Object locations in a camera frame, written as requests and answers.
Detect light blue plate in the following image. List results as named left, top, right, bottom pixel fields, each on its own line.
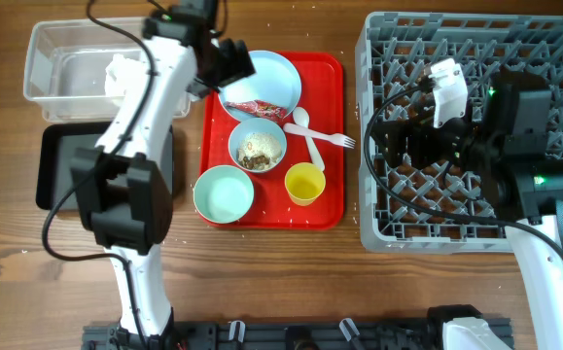
left=219, top=51, right=302, bottom=123

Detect red snack wrapper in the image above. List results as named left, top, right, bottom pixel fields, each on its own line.
left=224, top=100, right=288, bottom=123

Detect white plastic spoon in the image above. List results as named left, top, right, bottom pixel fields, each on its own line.
left=293, top=107, right=325, bottom=171

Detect light blue food bowl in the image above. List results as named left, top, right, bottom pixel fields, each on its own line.
left=228, top=118, right=287, bottom=174

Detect white napkin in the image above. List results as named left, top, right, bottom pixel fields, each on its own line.
left=104, top=53, right=145, bottom=96

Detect white plastic fork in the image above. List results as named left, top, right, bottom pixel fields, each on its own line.
left=283, top=122, right=356, bottom=149

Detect mint green bowl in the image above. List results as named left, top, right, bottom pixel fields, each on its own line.
left=194, top=165, right=255, bottom=224

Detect yellow plastic cup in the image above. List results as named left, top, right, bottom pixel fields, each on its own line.
left=284, top=162, right=327, bottom=206

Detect rice and food scraps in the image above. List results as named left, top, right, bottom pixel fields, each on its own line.
left=236, top=132, right=283, bottom=171

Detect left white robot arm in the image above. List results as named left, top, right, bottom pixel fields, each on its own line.
left=70, top=1, right=255, bottom=349

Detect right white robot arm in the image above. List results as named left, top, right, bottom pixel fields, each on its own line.
left=364, top=65, right=563, bottom=349

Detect clear plastic waste bin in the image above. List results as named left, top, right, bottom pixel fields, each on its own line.
left=22, top=17, right=194, bottom=123

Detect grey dishwasher rack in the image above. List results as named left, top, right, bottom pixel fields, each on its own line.
left=355, top=12, right=563, bottom=255

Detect black food waste tray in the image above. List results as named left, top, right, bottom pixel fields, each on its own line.
left=35, top=122, right=174, bottom=211

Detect red plastic tray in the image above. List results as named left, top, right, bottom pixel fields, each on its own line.
left=199, top=52, right=345, bottom=230

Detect black mounting rail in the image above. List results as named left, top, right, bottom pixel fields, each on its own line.
left=81, top=316, right=514, bottom=350

